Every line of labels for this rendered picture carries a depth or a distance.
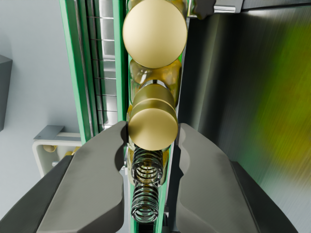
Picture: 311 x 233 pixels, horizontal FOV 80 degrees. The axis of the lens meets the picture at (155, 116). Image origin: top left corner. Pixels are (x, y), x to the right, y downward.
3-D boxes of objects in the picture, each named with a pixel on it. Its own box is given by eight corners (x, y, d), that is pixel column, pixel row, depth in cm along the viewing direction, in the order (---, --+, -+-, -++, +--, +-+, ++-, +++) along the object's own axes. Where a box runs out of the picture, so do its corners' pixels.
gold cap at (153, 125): (172, 122, 17) (177, 153, 13) (133, 120, 17) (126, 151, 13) (176, 85, 15) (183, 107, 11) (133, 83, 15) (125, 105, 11)
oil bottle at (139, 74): (168, 70, 39) (180, 120, 20) (141, 68, 38) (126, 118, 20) (171, 40, 36) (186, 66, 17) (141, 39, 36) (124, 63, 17)
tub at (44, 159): (118, 169, 68) (113, 188, 61) (56, 166, 68) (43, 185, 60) (115, 128, 60) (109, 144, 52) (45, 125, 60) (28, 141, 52)
